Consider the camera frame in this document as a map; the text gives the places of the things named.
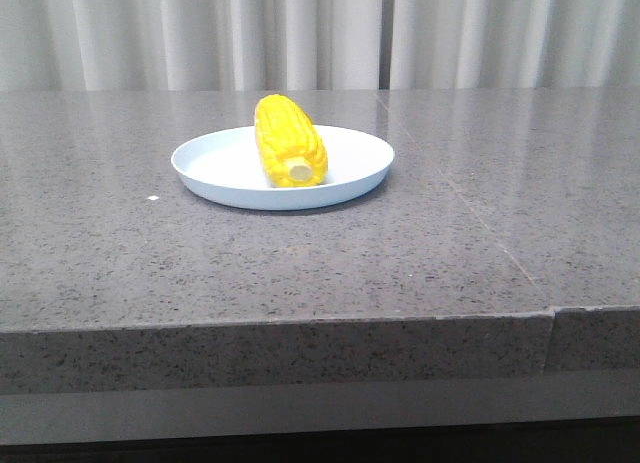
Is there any white pleated curtain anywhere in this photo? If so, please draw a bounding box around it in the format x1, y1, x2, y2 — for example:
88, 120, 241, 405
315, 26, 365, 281
1, 0, 639, 90

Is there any yellow corn cob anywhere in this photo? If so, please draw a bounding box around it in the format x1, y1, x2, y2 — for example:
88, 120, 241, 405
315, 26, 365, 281
254, 94, 328, 188

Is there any light blue plate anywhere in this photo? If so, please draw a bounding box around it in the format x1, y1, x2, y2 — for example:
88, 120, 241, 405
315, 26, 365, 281
171, 125, 394, 210

